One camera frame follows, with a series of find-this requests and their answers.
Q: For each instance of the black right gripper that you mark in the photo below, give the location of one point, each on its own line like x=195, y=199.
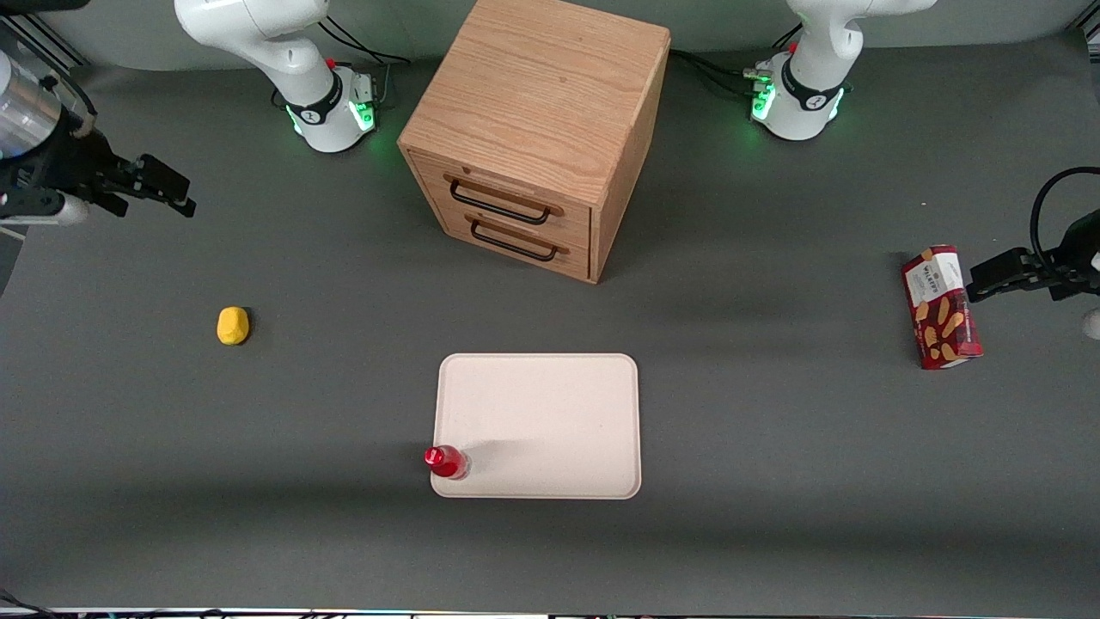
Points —
x=76, y=165

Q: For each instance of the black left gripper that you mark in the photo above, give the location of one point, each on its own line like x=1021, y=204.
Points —
x=1059, y=268

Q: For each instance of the red coke bottle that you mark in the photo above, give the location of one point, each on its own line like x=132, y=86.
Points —
x=445, y=462

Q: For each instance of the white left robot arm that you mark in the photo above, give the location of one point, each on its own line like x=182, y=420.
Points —
x=812, y=77

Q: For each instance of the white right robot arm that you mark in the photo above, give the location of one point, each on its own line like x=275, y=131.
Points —
x=258, y=39

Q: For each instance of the beige rectangular tray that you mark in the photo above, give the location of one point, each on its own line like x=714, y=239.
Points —
x=550, y=413

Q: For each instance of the red cookie box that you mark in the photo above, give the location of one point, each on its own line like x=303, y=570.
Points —
x=943, y=309

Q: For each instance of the yellow lemon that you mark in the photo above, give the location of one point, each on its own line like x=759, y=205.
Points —
x=233, y=326

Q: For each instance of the wooden two-drawer cabinet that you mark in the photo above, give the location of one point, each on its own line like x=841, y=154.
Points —
x=541, y=94

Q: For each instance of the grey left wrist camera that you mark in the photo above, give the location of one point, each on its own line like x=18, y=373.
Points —
x=1093, y=324

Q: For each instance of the aluminium frame rail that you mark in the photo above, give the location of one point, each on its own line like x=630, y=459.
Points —
x=47, y=43

